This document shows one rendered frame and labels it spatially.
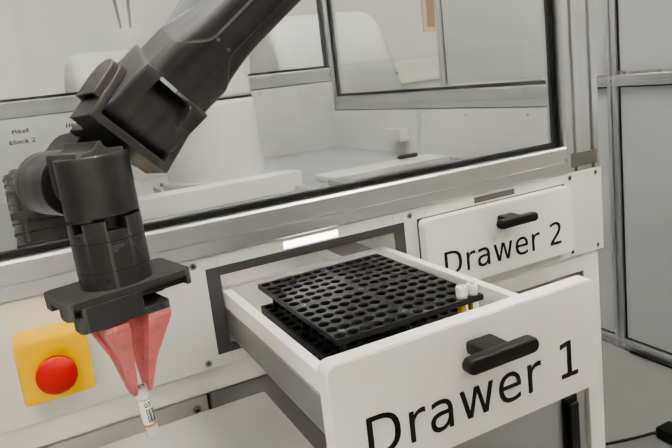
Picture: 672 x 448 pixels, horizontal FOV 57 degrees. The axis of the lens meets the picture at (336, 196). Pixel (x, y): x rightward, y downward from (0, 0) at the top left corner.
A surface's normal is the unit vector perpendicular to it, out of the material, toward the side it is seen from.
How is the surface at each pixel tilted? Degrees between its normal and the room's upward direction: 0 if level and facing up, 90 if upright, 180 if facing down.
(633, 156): 90
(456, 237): 90
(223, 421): 0
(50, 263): 90
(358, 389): 90
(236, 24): 110
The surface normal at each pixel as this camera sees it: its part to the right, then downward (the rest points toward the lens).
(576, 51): 0.45, 0.11
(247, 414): -0.11, -0.98
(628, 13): -0.88, 0.18
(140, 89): 0.41, 0.46
